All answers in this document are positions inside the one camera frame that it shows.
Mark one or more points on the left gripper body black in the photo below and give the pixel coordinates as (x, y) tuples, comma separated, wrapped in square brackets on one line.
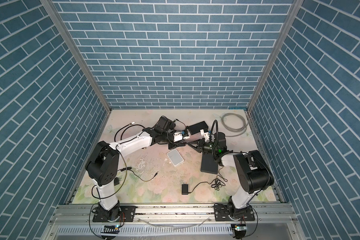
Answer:
[(168, 138)]

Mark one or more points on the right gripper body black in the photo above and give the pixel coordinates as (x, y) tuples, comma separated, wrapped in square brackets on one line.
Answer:
[(205, 147)]

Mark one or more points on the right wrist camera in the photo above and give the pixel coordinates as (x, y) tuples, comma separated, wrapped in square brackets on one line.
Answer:
[(206, 135)]

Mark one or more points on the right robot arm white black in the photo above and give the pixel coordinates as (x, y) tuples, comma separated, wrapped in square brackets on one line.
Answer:
[(253, 172)]

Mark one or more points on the black power adapter with plug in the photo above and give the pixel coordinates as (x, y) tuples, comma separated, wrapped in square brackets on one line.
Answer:
[(217, 183)]

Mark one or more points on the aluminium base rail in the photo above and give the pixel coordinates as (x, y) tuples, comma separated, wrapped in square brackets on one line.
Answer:
[(207, 221)]

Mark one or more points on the black adapter left side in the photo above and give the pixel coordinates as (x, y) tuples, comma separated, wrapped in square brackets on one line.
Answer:
[(117, 180)]

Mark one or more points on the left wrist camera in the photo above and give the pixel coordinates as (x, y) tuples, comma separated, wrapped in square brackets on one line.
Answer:
[(164, 125)]

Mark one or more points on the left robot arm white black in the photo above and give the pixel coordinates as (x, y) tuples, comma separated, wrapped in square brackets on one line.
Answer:
[(102, 166)]

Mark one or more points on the black ribbed box device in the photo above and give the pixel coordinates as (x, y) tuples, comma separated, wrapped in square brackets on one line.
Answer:
[(196, 128)]

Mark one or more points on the dark grey network switch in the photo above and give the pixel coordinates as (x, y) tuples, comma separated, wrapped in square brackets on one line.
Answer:
[(208, 164)]

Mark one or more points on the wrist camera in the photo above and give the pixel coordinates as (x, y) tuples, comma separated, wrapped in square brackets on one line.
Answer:
[(206, 135), (164, 125)]

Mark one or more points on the white small router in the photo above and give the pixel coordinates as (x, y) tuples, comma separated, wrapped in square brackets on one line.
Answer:
[(175, 157)]

